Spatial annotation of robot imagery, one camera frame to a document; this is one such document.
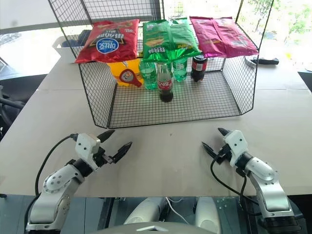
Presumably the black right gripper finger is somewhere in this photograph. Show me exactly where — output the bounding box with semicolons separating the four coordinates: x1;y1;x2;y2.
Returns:
201;141;220;159
217;127;230;141

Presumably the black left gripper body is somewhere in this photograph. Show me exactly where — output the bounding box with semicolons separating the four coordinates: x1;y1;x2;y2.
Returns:
93;145;116;168

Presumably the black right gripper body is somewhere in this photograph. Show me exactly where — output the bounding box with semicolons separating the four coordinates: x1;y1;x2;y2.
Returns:
214;144;232;165

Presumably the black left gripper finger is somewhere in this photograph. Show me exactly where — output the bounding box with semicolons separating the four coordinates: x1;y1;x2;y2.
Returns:
97;129;116;145
112;141;133;164

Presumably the dark plastic cola bottle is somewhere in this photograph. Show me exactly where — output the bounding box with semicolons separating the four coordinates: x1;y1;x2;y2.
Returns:
190;54;209;82

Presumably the green plastic soda bottle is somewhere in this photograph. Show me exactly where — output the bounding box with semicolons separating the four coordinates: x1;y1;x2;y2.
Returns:
171;57;189;82
138;60;158;91

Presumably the glass cola bottle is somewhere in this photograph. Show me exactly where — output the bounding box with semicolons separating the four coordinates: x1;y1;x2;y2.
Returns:
156;62;175;102

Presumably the white rounded robot leg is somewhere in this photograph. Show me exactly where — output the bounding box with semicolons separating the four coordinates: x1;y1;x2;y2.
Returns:
194;196;222;234
123;196;169;232

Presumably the yellow container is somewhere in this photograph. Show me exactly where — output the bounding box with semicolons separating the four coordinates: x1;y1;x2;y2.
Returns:
106;59;145;86

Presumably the grey robot torso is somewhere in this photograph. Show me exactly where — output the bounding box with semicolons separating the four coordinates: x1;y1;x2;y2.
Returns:
97;224;203;234

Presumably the red chip bag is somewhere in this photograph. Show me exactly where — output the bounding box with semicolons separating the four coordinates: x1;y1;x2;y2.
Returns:
74;19;140;64

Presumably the purple chip bag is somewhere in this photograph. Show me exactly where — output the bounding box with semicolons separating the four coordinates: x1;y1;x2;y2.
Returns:
189;16;259;59

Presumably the dark chair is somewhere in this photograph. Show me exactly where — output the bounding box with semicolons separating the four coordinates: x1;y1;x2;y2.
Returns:
0;84;26;142

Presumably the white plastic bin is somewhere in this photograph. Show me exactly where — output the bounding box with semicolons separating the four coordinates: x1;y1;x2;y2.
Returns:
52;30;92;56

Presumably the green chip bag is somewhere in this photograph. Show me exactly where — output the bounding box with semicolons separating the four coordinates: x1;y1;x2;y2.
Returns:
142;17;202;62

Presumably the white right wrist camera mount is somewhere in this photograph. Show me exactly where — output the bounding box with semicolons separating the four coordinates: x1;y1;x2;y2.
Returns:
224;130;251;168

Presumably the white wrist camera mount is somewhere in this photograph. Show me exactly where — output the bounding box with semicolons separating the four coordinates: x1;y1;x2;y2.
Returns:
74;133;101;169
224;130;251;168

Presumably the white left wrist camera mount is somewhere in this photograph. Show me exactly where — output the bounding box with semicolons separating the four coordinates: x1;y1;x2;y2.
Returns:
74;133;101;169

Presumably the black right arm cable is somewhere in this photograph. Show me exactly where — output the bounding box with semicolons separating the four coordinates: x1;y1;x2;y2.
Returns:
210;158;259;206

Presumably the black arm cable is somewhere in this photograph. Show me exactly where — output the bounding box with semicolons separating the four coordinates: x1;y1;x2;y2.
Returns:
210;158;259;206
25;133;79;221

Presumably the black wire mesh shelf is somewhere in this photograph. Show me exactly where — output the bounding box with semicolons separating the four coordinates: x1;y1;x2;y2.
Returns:
47;0;275;129

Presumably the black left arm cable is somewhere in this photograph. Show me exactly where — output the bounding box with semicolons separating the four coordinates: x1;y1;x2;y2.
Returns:
25;133;79;221

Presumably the thin white cable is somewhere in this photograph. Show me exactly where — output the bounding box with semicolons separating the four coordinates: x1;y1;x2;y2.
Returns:
164;196;191;225

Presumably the black handled tool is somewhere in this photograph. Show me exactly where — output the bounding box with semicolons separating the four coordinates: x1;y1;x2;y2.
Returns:
250;57;279;65

